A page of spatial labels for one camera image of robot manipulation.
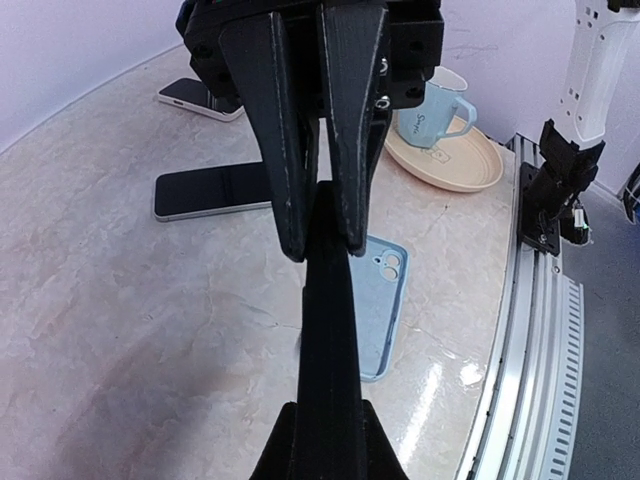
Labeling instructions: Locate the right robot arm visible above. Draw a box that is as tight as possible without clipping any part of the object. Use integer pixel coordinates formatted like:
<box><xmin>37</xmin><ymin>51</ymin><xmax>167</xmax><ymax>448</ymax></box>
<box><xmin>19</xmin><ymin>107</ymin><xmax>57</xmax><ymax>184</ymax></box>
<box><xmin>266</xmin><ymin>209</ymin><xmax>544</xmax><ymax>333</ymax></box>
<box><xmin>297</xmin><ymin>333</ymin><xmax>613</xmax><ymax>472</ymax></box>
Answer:
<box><xmin>176</xmin><ymin>1</ymin><xmax>639</xmax><ymax>262</ymax></box>

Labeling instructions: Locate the beige plate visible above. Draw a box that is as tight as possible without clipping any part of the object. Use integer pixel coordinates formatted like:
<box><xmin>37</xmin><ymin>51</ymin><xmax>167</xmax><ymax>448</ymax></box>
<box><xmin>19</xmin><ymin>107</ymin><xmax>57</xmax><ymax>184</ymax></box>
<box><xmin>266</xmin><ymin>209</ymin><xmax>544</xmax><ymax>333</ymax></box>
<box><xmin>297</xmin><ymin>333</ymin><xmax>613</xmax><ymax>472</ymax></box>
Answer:
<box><xmin>385</xmin><ymin>113</ymin><xmax>504</xmax><ymax>193</ymax></box>

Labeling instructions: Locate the dark phone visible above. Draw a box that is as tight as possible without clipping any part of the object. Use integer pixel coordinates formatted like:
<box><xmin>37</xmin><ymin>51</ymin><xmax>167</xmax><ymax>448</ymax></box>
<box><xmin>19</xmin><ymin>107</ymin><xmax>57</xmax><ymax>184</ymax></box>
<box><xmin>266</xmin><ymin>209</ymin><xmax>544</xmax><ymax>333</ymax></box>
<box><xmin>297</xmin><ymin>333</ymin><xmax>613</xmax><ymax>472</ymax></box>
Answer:
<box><xmin>157</xmin><ymin>78</ymin><xmax>245</xmax><ymax>123</ymax></box>
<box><xmin>153</xmin><ymin>162</ymin><xmax>271</xmax><ymax>222</ymax></box>

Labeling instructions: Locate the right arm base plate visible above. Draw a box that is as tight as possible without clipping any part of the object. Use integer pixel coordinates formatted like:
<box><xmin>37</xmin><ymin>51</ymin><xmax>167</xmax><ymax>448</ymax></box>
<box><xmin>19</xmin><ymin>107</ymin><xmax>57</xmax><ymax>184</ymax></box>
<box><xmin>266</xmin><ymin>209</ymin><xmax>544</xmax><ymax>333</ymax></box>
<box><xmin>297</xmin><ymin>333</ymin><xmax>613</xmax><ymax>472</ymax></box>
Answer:
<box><xmin>517</xmin><ymin>162</ymin><xmax>561</xmax><ymax>257</ymax></box>

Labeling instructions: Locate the light blue phone case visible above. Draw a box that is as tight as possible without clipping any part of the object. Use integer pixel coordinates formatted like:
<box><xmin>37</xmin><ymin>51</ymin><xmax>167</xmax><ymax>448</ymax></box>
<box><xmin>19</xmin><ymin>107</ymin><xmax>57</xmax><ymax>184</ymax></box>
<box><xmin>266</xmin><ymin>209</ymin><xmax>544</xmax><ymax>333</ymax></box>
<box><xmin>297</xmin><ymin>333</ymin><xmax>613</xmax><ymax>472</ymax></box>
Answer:
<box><xmin>349</xmin><ymin>235</ymin><xmax>410</xmax><ymax>383</ymax></box>

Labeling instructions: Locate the front aluminium rail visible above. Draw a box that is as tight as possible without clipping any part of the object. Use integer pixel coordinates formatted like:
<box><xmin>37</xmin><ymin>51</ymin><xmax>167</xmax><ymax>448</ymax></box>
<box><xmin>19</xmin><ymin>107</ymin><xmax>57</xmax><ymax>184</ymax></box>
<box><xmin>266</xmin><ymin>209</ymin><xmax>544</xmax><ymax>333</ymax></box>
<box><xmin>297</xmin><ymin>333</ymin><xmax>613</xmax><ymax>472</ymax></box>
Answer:
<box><xmin>452</xmin><ymin>132</ymin><xmax>586</xmax><ymax>480</ymax></box>

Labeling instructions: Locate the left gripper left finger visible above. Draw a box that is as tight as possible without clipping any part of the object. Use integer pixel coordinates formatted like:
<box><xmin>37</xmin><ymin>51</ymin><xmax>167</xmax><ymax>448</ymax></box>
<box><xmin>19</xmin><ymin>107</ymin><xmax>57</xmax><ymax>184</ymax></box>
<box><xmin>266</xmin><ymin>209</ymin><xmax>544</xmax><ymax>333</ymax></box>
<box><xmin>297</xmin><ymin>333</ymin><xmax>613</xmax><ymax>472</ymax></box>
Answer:
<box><xmin>249</xmin><ymin>402</ymin><xmax>304</xmax><ymax>480</ymax></box>

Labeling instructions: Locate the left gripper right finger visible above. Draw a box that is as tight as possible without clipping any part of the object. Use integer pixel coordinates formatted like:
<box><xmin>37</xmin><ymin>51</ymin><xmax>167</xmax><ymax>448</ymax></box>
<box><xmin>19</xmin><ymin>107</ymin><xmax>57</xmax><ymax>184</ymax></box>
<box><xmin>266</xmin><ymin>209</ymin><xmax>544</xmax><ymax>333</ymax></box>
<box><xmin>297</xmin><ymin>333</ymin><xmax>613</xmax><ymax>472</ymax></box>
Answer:
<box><xmin>357</xmin><ymin>400</ymin><xmax>408</xmax><ymax>480</ymax></box>

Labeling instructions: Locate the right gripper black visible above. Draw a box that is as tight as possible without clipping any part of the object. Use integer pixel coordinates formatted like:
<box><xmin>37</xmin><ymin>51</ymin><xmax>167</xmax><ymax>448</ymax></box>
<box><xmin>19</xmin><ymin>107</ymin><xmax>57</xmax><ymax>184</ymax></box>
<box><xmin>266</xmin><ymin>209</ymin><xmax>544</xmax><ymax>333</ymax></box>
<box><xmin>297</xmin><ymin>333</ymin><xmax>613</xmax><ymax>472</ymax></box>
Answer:
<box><xmin>182</xmin><ymin>1</ymin><xmax>444</xmax><ymax>262</ymax></box>

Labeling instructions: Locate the black phone case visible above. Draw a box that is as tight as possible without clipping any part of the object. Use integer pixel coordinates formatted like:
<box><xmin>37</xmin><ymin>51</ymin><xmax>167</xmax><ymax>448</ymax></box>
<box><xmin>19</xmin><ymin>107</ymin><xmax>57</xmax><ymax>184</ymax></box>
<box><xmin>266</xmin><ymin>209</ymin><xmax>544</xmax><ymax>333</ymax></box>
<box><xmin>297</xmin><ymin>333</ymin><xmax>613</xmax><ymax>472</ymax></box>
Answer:
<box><xmin>292</xmin><ymin>181</ymin><xmax>366</xmax><ymax>479</ymax></box>

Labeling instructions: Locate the light blue mug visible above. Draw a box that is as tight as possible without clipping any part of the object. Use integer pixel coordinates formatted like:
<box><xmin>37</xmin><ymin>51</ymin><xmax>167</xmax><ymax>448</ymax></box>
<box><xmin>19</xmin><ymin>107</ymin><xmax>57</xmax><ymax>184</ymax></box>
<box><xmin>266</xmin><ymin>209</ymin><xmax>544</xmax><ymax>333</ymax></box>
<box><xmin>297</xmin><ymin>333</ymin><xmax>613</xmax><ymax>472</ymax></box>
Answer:
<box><xmin>396</xmin><ymin>66</ymin><xmax>478</xmax><ymax>149</ymax></box>

